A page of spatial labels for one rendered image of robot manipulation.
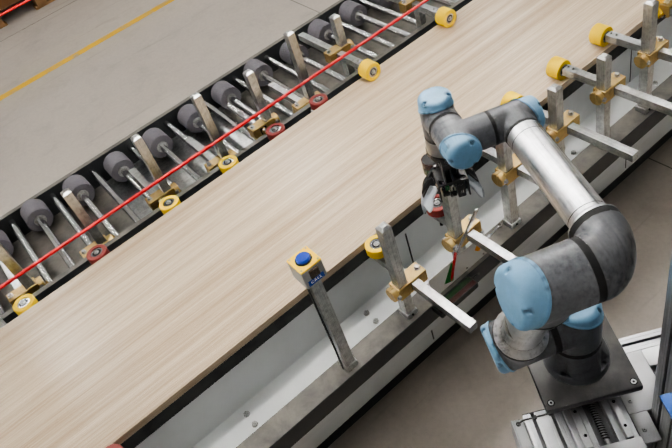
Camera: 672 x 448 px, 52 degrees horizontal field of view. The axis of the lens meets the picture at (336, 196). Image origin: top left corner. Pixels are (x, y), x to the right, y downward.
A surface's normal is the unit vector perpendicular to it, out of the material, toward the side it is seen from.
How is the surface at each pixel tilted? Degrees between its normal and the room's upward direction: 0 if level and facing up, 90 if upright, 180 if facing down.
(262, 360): 90
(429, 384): 0
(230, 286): 0
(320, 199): 0
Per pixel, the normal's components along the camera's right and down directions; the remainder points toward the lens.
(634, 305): -0.25, -0.70
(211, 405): 0.61, 0.43
